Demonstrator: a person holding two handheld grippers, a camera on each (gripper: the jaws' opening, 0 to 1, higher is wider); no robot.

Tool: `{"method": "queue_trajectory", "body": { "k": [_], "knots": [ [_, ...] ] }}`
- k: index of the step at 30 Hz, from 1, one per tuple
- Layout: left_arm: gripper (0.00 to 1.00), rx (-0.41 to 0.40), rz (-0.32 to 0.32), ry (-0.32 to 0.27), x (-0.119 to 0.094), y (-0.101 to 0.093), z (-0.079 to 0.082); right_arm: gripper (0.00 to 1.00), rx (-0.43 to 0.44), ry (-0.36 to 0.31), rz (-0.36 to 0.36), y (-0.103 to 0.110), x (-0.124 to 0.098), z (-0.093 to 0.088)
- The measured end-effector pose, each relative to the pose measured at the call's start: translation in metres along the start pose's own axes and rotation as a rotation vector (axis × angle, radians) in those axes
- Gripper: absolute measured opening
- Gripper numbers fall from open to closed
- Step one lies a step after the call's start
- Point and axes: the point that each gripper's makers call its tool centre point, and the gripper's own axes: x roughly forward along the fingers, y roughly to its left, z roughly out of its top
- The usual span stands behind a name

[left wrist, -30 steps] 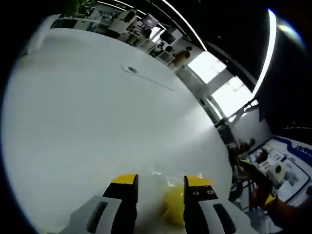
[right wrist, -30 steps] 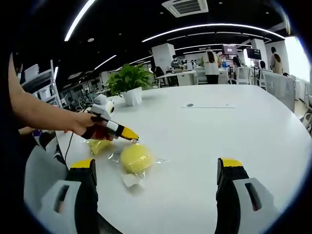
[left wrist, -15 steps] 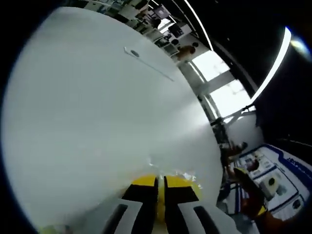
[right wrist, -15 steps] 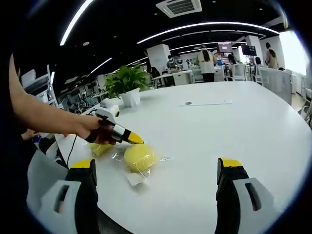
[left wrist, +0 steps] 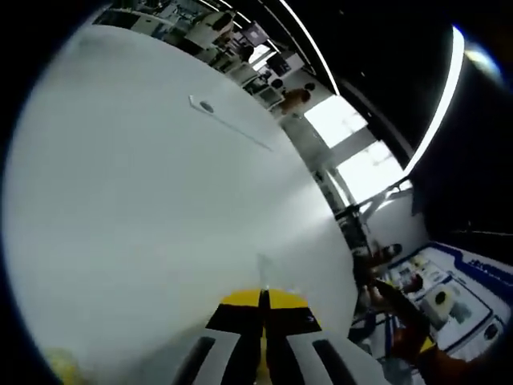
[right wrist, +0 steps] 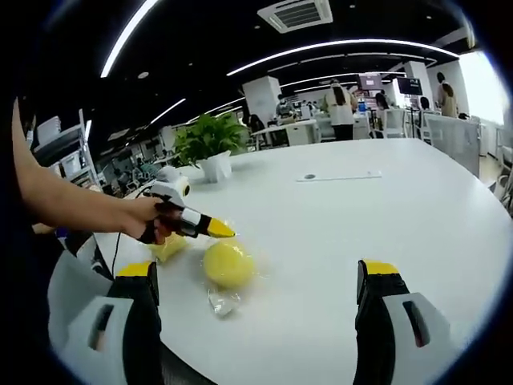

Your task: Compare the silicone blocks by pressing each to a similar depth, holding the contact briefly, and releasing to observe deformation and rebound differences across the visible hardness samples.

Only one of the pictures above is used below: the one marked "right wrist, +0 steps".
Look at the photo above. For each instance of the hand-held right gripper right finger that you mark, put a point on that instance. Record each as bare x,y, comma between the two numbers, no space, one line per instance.
376,329

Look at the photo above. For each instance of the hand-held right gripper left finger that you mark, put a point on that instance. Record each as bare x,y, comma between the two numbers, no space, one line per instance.
136,329

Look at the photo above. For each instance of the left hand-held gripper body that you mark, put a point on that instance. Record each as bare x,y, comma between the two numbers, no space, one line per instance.
170,186

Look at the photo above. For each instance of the yellow rectangular silicone block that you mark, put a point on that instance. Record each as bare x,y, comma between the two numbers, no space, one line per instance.
170,248

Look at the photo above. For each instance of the yellow rounded silicone block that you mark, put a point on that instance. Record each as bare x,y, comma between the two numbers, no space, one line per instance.
228,264

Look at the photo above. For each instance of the person's left hand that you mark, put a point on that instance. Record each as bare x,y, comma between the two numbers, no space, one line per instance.
144,218

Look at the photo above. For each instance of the white plant pot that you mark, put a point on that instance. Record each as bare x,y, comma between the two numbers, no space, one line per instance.
216,165

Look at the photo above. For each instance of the green leafy plant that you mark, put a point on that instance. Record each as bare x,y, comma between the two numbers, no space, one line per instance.
208,136

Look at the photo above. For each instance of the white ceiling light strip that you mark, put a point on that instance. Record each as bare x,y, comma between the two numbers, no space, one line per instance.
169,111
128,38
340,47

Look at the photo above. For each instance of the metal storage shelf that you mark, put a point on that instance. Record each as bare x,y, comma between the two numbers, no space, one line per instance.
68,152

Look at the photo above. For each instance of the person's dark clothing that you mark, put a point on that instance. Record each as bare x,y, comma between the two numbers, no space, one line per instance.
22,272

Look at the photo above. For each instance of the white desk cabinet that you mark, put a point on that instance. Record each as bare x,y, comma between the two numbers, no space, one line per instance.
304,131

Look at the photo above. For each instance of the table outlet strip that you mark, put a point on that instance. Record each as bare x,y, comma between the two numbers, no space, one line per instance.
338,176

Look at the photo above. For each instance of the white mesh partition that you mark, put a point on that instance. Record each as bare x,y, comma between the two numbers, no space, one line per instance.
455,140

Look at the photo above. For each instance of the ceiling air conditioner unit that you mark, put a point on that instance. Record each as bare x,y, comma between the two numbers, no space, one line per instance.
296,15

